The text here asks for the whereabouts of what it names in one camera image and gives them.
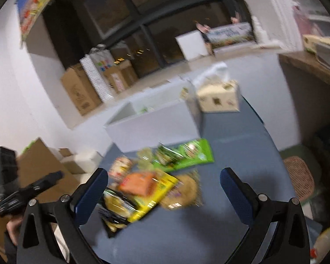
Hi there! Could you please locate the yellow bottle red cap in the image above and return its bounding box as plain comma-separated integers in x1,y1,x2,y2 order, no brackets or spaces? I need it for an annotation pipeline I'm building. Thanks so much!
309,225,330,260

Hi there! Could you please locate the wooden shelf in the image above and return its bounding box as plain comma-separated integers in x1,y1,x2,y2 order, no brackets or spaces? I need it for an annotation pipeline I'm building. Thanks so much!
279,51,330,102

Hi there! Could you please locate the white foam box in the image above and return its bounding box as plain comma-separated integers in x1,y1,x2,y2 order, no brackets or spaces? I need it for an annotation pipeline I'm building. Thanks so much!
175,30,209,61

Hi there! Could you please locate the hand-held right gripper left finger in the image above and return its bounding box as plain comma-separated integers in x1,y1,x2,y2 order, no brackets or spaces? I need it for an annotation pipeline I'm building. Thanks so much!
16,168,109,264

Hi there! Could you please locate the orange snack packet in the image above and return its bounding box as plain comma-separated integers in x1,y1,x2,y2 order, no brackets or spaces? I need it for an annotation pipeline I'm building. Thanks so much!
118,172,161,197

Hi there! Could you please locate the cream tissue box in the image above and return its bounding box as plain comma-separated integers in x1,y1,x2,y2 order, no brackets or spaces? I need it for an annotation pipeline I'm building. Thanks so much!
195,63,241,113

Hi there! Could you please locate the white storage box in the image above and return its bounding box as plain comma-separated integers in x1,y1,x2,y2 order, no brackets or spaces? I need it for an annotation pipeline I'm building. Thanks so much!
104,78,204,153

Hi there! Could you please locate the round cookie packet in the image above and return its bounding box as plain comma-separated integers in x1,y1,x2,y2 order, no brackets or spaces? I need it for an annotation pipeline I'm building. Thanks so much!
161,170,204,209

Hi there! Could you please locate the green paper item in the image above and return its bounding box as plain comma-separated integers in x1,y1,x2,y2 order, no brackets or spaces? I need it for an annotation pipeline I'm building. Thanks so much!
22,140,35,154

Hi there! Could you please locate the pale green snack packet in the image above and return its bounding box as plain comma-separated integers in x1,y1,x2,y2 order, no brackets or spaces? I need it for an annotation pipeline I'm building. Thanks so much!
136,147,157,171

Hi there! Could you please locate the white bottle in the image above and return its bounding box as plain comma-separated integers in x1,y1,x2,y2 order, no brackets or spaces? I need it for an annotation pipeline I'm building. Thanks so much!
250,15,264,43

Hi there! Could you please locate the wall poster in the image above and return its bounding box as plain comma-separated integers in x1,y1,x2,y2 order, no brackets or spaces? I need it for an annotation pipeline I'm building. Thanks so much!
16,0,72,40

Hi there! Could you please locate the person's left hand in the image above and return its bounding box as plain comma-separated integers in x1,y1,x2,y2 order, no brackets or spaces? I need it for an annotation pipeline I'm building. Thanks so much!
6,220,25,246

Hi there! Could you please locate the black yellow snack packet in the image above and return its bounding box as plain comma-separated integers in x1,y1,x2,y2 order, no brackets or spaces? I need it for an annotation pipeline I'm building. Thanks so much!
97,188,138,238

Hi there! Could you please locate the cream tissue pack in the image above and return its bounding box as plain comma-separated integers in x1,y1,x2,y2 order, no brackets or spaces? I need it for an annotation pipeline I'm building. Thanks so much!
302,34,330,54

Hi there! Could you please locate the black window frame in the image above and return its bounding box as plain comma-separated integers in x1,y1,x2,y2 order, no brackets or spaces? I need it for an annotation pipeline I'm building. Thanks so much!
41,0,253,80

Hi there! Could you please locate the small open cardboard box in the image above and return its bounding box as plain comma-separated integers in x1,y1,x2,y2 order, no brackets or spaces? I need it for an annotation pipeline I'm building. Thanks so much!
107,59,139,94

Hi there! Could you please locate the landscape printed box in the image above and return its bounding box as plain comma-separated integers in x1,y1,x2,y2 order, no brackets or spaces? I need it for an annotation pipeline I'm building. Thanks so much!
206,22,257,53

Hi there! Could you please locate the white dotted gift bag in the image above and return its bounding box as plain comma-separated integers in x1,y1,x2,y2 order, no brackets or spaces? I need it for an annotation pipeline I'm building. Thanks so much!
80,44,119,102

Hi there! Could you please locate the grey white device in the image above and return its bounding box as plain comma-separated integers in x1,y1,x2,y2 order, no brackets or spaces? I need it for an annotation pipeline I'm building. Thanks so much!
315,42,330,75

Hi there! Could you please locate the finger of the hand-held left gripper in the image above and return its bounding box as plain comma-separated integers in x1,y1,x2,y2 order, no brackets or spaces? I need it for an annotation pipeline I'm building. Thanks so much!
19,170,64,198

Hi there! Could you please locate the large cardboard box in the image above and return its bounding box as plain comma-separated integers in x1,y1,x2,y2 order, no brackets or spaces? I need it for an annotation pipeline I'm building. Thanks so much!
0,137,80,262

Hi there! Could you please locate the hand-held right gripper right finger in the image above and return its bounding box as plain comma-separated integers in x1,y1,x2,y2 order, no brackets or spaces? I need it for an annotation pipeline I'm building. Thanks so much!
220,167,311,264

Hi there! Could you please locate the pink cloth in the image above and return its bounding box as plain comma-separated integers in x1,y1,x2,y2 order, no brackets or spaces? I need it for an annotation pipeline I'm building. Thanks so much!
291,4,319,36

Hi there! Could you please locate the red white snack packet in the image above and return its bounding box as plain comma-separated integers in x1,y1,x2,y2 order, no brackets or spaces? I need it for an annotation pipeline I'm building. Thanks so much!
108,156,134,180

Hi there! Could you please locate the tall cardboard box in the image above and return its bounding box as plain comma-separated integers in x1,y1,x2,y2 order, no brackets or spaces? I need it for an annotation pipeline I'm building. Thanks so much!
60,63,102,116

